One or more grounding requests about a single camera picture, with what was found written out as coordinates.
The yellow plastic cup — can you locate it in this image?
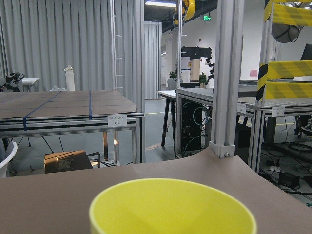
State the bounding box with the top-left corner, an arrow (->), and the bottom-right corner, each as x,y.
89,178 -> 257,234

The cardboard box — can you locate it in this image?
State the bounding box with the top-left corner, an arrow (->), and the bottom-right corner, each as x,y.
44,150 -> 93,174

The white bottle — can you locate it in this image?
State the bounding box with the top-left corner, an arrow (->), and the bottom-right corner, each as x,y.
64,65 -> 75,91

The neighbour work table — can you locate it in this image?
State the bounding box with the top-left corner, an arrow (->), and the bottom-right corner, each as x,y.
0,90 -> 145,163

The white chair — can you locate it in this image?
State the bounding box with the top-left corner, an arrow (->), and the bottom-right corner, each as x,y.
0,141 -> 18,178

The aluminium frame post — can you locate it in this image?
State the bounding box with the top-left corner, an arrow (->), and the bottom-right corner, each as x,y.
209,0 -> 245,158

